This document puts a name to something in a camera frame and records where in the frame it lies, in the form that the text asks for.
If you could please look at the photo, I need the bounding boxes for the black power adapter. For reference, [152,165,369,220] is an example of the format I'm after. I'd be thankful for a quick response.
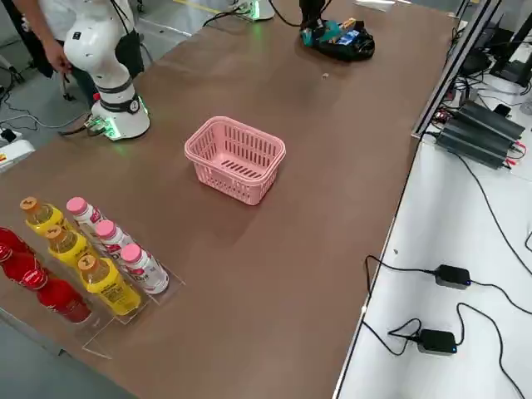
[434,264,473,291]
[416,328,458,356]

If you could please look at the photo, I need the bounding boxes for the yellow drink bottle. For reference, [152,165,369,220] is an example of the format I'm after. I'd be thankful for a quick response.
[18,196,71,242]
[42,224,91,269]
[76,254,142,314]

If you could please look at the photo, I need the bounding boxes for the red drink bottle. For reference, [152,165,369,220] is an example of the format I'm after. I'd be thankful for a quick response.
[0,252,49,293]
[0,227,31,262]
[36,277,93,325]

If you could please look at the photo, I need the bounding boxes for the black power supply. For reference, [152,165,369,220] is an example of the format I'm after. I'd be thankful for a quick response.
[435,120,519,170]
[456,101,528,142]

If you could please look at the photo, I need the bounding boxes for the black monitor stand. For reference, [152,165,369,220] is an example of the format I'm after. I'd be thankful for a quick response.
[489,0,532,87]

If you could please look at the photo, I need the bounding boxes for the white control box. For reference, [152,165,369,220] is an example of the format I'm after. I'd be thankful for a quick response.
[0,139,37,175]

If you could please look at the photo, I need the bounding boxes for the pink plastic snack basket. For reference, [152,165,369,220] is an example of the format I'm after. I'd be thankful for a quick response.
[184,116,288,207]

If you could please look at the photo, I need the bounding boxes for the blue cookie box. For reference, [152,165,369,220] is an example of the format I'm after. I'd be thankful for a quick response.
[334,28,361,47]

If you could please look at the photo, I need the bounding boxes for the pink-capped white bottle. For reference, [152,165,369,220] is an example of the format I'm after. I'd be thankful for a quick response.
[66,196,107,234]
[94,219,132,258]
[120,243,171,295]

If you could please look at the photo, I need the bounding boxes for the aluminium frame post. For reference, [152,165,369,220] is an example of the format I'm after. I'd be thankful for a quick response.
[410,0,504,141]

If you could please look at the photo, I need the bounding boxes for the clear acrylic bottle shelf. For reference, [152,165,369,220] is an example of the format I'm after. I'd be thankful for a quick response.
[0,214,187,361]

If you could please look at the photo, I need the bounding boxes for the black plastic bag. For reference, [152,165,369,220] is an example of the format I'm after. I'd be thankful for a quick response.
[298,18,377,63]

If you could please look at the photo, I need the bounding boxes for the teal snack packet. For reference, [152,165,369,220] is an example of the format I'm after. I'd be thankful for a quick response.
[301,21,342,47]

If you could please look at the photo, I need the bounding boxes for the black adapter cable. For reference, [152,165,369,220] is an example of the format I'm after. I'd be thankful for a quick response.
[364,254,532,316]
[388,302,525,399]

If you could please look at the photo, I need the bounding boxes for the person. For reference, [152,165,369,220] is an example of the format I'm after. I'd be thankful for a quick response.
[12,0,146,111]

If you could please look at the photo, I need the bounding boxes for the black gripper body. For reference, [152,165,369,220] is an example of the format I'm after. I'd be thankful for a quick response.
[298,0,333,22]

